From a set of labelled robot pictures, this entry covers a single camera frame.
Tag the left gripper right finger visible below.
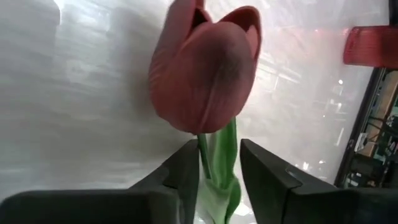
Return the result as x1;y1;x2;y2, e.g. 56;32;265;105
239;138;398;224

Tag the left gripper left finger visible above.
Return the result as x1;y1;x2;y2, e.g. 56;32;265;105
0;138;200;224

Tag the dark maroon artificial tulip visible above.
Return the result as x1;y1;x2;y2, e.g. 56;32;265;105
147;0;263;224

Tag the red ribbed glass vase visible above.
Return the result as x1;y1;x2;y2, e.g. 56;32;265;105
343;26;398;70

